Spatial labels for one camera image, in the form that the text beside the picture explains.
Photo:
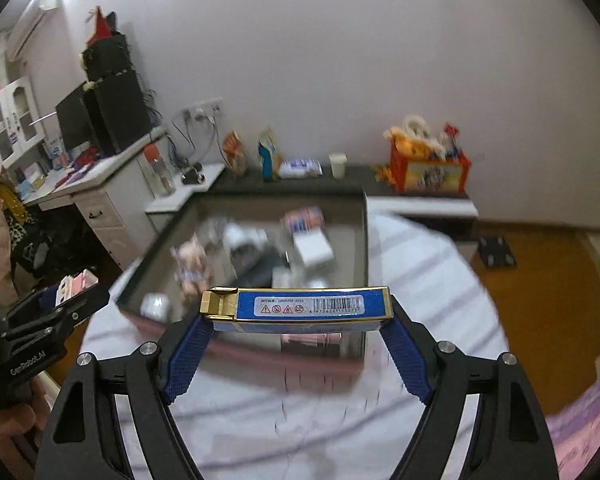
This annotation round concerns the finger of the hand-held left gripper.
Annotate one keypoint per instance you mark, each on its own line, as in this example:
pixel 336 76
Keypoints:
pixel 82 307
pixel 27 312

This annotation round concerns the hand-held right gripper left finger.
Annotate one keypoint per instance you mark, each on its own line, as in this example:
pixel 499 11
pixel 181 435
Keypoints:
pixel 187 355

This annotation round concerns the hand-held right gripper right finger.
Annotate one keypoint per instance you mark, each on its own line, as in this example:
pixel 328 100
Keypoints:
pixel 407 355

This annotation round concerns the black glasses case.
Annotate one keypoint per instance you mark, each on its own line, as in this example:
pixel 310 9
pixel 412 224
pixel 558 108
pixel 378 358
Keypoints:
pixel 260 270

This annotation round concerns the blue and gold box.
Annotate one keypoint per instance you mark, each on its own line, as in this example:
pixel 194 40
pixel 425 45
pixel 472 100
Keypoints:
pixel 300 305

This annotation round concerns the pink-sided tray box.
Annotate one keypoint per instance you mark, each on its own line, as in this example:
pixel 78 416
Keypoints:
pixel 347 220

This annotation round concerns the pink checkered packet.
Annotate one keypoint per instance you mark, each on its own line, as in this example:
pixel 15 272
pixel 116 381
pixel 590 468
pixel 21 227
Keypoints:
pixel 302 219

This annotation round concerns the black office chair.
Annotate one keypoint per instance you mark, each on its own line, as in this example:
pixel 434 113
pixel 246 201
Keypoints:
pixel 35 255

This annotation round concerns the small doll figure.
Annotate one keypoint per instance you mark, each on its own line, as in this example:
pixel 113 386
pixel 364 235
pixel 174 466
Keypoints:
pixel 192 260

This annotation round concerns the black floor scale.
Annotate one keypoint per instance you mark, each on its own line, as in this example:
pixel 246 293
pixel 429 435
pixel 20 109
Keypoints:
pixel 497 250

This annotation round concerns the white desk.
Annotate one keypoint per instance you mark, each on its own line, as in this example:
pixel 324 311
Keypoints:
pixel 110 170

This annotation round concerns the white charger block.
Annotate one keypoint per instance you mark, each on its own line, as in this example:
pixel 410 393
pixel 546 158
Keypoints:
pixel 312 247

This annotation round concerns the clear bottle orange lid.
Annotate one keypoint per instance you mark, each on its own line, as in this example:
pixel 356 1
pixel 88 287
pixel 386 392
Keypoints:
pixel 160 175

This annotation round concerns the low white cabinet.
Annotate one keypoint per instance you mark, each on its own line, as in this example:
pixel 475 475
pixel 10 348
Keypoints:
pixel 202 180

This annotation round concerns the dark-topped low bench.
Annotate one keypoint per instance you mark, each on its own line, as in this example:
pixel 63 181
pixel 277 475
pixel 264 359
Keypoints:
pixel 355 187

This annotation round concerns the orange toy box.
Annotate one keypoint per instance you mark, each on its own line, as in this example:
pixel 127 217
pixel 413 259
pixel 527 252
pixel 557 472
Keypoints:
pixel 430 175

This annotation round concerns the black computer monitor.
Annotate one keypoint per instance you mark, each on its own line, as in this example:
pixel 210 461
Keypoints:
pixel 72 120

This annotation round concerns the pink printed bedsheet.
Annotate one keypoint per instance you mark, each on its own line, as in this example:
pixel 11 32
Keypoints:
pixel 590 425

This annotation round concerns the black computer tower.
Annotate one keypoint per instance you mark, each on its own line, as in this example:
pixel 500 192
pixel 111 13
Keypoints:
pixel 117 115

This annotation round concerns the white paper cup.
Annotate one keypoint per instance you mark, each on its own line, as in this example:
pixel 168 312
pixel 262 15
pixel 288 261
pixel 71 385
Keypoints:
pixel 338 166

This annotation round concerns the orange snack bag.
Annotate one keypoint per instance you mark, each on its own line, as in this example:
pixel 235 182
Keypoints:
pixel 235 152

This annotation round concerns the blue snack bag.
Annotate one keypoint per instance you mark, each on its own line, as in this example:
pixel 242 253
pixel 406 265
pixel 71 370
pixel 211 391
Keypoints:
pixel 269 160

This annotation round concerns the yellow plush toy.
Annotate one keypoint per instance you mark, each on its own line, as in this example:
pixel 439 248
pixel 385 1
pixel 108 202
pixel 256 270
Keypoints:
pixel 415 142

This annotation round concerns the wet wipes pack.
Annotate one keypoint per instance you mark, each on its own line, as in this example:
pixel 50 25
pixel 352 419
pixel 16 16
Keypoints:
pixel 300 167

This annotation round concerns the black speaker box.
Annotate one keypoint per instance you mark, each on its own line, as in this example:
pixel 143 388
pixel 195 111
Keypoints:
pixel 105 57

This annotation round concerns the red paper bag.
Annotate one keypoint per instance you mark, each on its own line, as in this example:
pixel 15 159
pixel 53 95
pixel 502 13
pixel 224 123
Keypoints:
pixel 100 27

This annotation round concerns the white air conditioner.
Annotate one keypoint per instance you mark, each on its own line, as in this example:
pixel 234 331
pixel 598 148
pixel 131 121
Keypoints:
pixel 30 25

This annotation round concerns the white wall cabinet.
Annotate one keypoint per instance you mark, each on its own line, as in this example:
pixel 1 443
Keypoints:
pixel 10 120

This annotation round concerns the white wall socket strip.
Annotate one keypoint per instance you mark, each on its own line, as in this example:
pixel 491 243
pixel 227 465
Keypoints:
pixel 210 107

